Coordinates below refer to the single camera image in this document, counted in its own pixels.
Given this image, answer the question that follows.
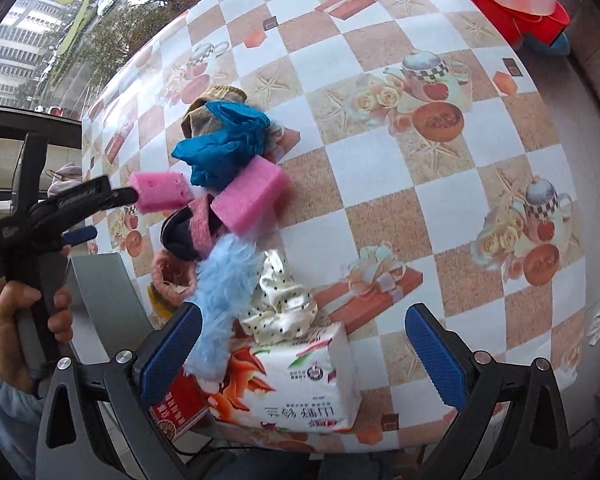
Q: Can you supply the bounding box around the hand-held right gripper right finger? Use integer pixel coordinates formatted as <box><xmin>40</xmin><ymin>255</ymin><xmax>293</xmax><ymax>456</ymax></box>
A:
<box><xmin>404</xmin><ymin>302</ymin><xmax>571</xmax><ymax>480</ymax></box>

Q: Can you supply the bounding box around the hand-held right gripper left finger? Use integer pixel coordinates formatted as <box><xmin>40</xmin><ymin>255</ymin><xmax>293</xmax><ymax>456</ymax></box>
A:
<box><xmin>35</xmin><ymin>302</ymin><xmax>216</xmax><ymax>480</ymax></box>

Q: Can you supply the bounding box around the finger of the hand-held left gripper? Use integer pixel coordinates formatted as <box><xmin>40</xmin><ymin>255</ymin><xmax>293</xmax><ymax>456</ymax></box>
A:
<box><xmin>59</xmin><ymin>226</ymin><xmax>99</xmax><ymax>247</ymax></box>
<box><xmin>44</xmin><ymin>176</ymin><xmax>138</xmax><ymax>217</ymax></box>

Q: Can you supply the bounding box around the light blue fluffy cloth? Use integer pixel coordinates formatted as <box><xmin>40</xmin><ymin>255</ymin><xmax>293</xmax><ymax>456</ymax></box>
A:
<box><xmin>182</xmin><ymin>234</ymin><xmax>263</xmax><ymax>380</ymax></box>

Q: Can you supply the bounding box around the small pink sponge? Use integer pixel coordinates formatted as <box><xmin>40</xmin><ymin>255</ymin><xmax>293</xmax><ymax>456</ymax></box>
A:
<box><xmin>129</xmin><ymin>171</ymin><xmax>193</xmax><ymax>213</ymax></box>

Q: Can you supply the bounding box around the white dotted satin scrunchie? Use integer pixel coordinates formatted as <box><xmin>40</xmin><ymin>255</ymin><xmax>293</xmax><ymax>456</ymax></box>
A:
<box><xmin>236</xmin><ymin>250</ymin><xmax>321</xmax><ymax>346</ymax></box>

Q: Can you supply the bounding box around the person's left forearm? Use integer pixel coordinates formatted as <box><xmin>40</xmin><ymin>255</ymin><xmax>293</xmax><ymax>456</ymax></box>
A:
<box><xmin>0</xmin><ymin>335</ymin><xmax>46</xmax><ymax>480</ymax></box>

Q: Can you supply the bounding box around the person's left hand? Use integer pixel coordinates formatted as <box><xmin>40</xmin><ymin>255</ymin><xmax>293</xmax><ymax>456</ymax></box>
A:
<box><xmin>0</xmin><ymin>280</ymin><xmax>74</xmax><ymax>396</ymax></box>

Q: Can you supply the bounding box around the pale pink cloth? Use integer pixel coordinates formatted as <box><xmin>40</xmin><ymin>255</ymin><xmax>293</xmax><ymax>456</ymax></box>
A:
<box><xmin>46</xmin><ymin>161</ymin><xmax>84</xmax><ymax>197</ymax></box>

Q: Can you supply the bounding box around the red snack packet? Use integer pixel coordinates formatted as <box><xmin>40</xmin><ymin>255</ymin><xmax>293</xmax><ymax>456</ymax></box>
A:
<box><xmin>147</xmin><ymin>367</ymin><xmax>211</xmax><ymax>443</ymax></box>

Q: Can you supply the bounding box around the pink fuzzy scrunchie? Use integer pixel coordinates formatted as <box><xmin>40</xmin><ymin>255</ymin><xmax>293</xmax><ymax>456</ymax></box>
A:
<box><xmin>149</xmin><ymin>249</ymin><xmax>201</xmax><ymax>318</ymax></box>

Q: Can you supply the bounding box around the pink and black fuzzy sock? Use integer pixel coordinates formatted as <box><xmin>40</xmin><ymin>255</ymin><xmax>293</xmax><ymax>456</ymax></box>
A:
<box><xmin>160</xmin><ymin>195</ymin><xmax>231</xmax><ymax>261</ymax></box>

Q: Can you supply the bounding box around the white tissue pack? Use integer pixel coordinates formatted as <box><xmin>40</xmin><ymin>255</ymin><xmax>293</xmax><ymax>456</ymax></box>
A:
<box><xmin>200</xmin><ymin>321</ymin><xmax>363</xmax><ymax>433</ymax></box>

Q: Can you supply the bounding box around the blue crumpled cloth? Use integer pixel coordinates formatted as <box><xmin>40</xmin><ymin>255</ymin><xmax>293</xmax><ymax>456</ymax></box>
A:
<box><xmin>171</xmin><ymin>101</ymin><xmax>272</xmax><ymax>190</ymax></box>

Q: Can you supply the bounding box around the large pink sponge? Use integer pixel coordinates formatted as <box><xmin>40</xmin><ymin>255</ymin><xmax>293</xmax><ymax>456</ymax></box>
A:
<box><xmin>211</xmin><ymin>156</ymin><xmax>289</xmax><ymax>236</ymax></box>

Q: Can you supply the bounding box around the tan knitted sock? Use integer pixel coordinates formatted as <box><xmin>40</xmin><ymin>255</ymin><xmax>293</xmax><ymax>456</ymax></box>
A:
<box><xmin>181</xmin><ymin>85</ymin><xmax>249</xmax><ymax>138</ymax></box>

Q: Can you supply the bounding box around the checkered printed tablecloth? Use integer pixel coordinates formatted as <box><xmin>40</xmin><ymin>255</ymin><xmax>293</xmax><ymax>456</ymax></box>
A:
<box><xmin>80</xmin><ymin>0</ymin><xmax>588</xmax><ymax>453</ymax></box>

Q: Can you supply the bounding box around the blue plastic basin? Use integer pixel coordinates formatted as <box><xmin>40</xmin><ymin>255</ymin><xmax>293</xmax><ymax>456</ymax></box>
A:
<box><xmin>522</xmin><ymin>30</ymin><xmax>572</xmax><ymax>57</ymax></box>

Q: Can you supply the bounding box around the red plastic basin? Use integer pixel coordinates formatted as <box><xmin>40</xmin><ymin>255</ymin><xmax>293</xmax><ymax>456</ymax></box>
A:
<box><xmin>455</xmin><ymin>0</ymin><xmax>572</xmax><ymax>48</ymax></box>

